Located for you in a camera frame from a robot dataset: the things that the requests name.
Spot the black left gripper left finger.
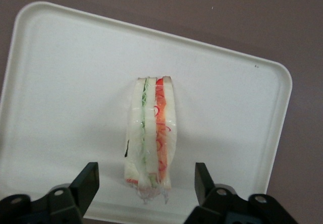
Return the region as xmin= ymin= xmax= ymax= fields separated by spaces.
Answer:
xmin=0 ymin=161 xmax=99 ymax=224

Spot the triangle sandwich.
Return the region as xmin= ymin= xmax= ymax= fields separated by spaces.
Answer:
xmin=123 ymin=75 xmax=180 ymax=206

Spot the white plastic tray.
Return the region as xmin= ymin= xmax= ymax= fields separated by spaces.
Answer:
xmin=0 ymin=1 xmax=293 ymax=222

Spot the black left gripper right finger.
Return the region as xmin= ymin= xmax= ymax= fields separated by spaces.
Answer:
xmin=184 ymin=162 xmax=298 ymax=224

